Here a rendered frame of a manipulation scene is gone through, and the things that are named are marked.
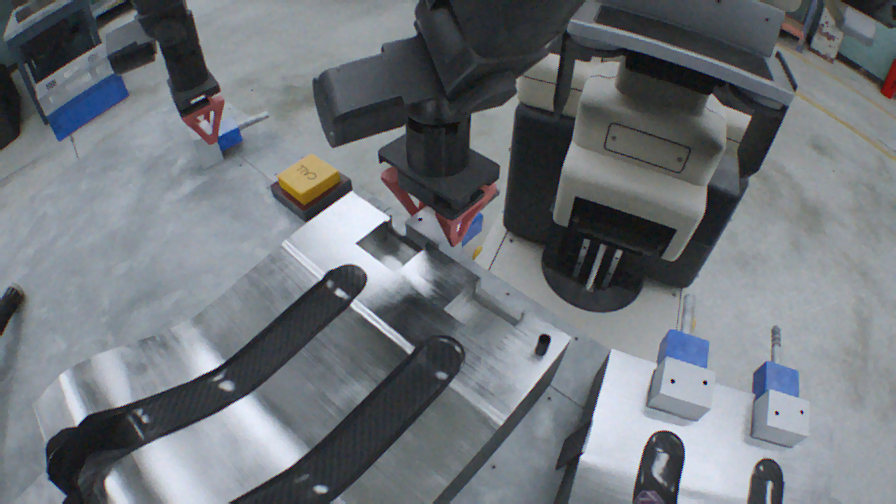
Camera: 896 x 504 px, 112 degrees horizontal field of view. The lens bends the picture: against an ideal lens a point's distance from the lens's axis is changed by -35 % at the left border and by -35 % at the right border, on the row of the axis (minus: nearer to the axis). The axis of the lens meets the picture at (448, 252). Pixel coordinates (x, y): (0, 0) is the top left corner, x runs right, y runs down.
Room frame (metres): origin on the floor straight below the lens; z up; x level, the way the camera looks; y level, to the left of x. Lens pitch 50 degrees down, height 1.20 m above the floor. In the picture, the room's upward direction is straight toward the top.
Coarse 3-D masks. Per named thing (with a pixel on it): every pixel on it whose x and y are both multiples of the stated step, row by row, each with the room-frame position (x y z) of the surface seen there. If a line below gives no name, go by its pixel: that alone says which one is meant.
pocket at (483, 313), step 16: (480, 288) 0.24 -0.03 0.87; (448, 304) 0.21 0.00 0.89; (464, 304) 0.23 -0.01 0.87; (480, 304) 0.23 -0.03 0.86; (496, 304) 0.22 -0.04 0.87; (464, 320) 0.21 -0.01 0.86; (480, 320) 0.21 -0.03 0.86; (496, 320) 0.21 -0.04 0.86; (512, 320) 0.21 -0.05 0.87; (496, 336) 0.20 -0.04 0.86
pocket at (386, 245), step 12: (384, 228) 0.31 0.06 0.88; (360, 240) 0.28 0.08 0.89; (372, 240) 0.29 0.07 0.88; (384, 240) 0.30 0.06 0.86; (396, 240) 0.30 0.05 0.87; (408, 240) 0.29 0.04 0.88; (372, 252) 0.29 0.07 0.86; (384, 252) 0.29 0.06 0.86; (396, 252) 0.29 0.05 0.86; (408, 252) 0.29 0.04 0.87; (384, 264) 0.27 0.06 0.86; (396, 264) 0.27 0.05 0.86
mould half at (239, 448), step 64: (320, 256) 0.26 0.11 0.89; (448, 256) 0.26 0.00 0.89; (192, 320) 0.19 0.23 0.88; (256, 320) 0.20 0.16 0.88; (384, 320) 0.20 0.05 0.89; (448, 320) 0.20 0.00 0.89; (64, 384) 0.09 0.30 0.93; (128, 384) 0.11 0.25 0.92; (320, 384) 0.14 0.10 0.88; (512, 384) 0.14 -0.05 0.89; (192, 448) 0.07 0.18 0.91; (256, 448) 0.08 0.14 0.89; (448, 448) 0.09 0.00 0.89
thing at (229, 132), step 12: (204, 120) 0.57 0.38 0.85; (228, 120) 0.58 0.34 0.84; (252, 120) 0.59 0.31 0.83; (192, 132) 0.54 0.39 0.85; (228, 132) 0.55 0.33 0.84; (240, 132) 0.56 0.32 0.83; (192, 144) 0.54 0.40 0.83; (204, 144) 0.52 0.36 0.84; (216, 144) 0.53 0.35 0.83; (228, 144) 0.54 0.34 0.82; (204, 156) 0.51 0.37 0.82; (216, 156) 0.53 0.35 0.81; (204, 168) 0.51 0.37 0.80
